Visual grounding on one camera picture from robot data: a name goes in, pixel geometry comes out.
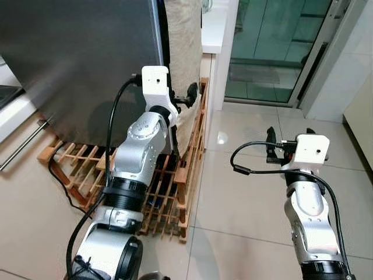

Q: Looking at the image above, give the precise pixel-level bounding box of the white side counter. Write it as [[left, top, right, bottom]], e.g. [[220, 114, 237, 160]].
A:
[[201, 0, 240, 111]]

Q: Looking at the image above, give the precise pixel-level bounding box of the wooden wine rack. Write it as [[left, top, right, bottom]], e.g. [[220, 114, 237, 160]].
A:
[[37, 78, 209, 243]]

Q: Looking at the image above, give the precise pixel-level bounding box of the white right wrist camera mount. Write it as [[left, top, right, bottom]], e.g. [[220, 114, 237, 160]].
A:
[[281, 134, 330, 176]]

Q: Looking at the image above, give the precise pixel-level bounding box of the beige hanging towel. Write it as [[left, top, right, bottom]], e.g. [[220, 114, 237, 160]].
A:
[[163, 0, 203, 155]]

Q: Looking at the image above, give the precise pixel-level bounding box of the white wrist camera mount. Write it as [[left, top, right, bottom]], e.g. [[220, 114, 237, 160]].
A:
[[281, 134, 330, 176], [142, 66, 178, 126]]

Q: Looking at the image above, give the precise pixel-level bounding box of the glass sliding door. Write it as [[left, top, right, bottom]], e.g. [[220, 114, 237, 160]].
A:
[[224, 0, 365, 109]]

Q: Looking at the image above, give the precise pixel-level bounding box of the black floor power cord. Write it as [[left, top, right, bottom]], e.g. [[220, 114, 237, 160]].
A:
[[50, 156, 88, 212]]

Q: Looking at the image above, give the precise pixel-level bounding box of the white kitchen counter cabinet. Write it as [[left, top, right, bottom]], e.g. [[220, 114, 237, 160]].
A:
[[0, 55, 56, 176]]

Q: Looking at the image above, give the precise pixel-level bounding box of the steel cabinet handle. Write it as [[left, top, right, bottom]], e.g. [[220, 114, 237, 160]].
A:
[[0, 117, 53, 173]]

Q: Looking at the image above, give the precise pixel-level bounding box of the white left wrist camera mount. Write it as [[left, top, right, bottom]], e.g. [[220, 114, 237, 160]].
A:
[[142, 66, 178, 126]]

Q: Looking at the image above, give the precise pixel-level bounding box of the beige glossy cabinet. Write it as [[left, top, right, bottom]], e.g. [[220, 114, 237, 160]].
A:
[[344, 76, 373, 170]]

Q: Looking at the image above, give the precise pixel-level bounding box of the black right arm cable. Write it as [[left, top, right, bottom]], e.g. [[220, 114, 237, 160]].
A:
[[230, 141, 350, 275]]

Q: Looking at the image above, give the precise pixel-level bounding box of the steel mini fridge door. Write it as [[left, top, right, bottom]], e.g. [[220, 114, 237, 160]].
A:
[[0, 0, 170, 146]]

